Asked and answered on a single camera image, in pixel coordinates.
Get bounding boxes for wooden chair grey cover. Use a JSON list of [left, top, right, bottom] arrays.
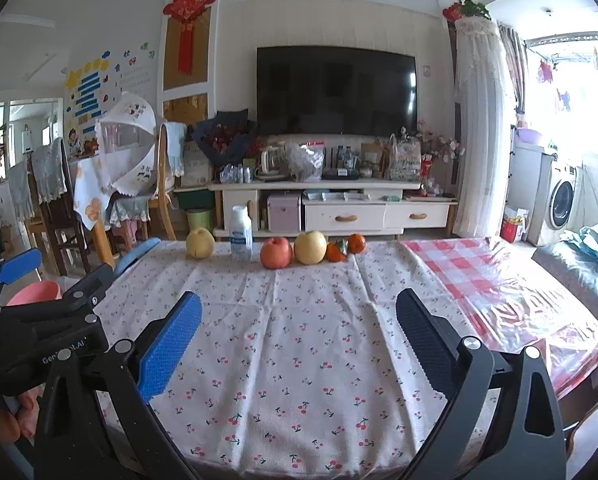
[[9, 160, 46, 262]]

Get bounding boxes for pink storage box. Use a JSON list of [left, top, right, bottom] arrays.
[[267, 192, 302, 234]]

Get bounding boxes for printed shopping bag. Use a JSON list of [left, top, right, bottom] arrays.
[[386, 135, 423, 182]]

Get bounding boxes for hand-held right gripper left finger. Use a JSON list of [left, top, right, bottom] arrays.
[[34, 290, 204, 480]]

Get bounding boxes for pink plastic bin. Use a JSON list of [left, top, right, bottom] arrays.
[[6, 281, 62, 307]]

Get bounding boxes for green waste bin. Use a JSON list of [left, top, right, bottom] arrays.
[[186, 208, 214, 233]]

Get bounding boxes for red green decoration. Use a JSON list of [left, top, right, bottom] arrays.
[[442, 0, 493, 24]]

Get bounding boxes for brown paper bag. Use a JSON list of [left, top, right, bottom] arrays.
[[361, 142, 388, 176]]

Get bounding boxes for red checkered tablecloth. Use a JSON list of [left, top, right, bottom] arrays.
[[401, 237, 598, 402]]

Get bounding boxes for red apple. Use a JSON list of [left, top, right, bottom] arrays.
[[260, 236, 294, 270]]

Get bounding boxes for white plastic bottle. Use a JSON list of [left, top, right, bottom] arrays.
[[230, 205, 254, 261]]

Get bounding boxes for red Chinese knot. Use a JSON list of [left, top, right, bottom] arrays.
[[163, 0, 219, 76]]

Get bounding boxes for grey cabinet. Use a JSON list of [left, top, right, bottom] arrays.
[[512, 142, 555, 244]]

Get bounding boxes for lace covered air conditioner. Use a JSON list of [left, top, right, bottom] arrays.
[[454, 17, 506, 239]]

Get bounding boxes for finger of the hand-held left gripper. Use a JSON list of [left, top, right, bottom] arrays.
[[60, 263, 114, 315], [0, 247, 44, 308]]

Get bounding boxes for colourful wall stickers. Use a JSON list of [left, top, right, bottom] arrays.
[[64, 42, 158, 122]]

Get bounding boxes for grey sofa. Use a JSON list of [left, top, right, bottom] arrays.
[[532, 242, 598, 327]]

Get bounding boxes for dark wooden chair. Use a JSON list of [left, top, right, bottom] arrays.
[[26, 137, 88, 274]]

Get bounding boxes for small yellow pear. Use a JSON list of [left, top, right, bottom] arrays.
[[186, 227, 216, 260]]

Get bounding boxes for washing machine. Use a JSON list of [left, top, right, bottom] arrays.
[[529, 160, 581, 247]]

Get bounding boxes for black television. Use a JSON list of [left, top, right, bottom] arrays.
[[256, 46, 419, 137]]

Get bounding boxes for person's left hand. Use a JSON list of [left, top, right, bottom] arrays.
[[0, 389, 43, 442]]

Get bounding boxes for grey lace chair cover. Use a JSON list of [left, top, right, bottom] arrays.
[[30, 137, 70, 202]]

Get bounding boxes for light wooden chair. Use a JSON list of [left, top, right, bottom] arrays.
[[146, 122, 181, 241]]

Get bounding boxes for dark green box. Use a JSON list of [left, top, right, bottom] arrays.
[[176, 190, 215, 211]]

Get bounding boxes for clear plastic bag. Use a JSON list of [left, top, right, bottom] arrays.
[[286, 141, 326, 183]]

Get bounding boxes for green lace seat cover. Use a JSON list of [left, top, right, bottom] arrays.
[[106, 196, 152, 227]]

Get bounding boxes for curtain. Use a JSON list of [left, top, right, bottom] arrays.
[[496, 22, 528, 117]]

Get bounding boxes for large cork board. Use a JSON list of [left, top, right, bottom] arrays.
[[163, 7, 211, 94]]

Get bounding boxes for white TV cabinet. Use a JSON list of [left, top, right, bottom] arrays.
[[209, 180, 458, 242]]

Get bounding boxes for teal cloth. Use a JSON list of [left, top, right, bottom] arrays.
[[564, 224, 598, 269]]

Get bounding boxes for light blue chair cloth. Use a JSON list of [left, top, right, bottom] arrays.
[[161, 122, 186, 177]]

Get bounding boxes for large yellow pear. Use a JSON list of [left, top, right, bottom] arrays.
[[294, 230, 328, 265]]

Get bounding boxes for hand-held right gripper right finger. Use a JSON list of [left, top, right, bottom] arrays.
[[395, 287, 566, 480]]

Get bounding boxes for light blue chair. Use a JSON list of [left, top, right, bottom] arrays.
[[114, 237, 163, 276]]

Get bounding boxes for dark wrapped flower bouquet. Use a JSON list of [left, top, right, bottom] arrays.
[[191, 109, 255, 166]]

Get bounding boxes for pack of water bottles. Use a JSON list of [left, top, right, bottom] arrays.
[[220, 164, 255, 185]]

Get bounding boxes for cherry print tablecloth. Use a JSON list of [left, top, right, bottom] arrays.
[[91, 237, 460, 479]]

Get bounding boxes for electric kettle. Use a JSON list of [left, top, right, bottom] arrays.
[[261, 146, 286, 177]]

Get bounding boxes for small cork board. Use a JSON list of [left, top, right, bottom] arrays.
[[163, 94, 209, 126]]

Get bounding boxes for red white carton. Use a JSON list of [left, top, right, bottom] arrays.
[[502, 207, 530, 244]]

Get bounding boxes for pink artificial flowers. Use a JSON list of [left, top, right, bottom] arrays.
[[419, 125, 466, 167]]

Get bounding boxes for orange print tablecloth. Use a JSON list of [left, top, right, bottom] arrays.
[[71, 152, 120, 232]]

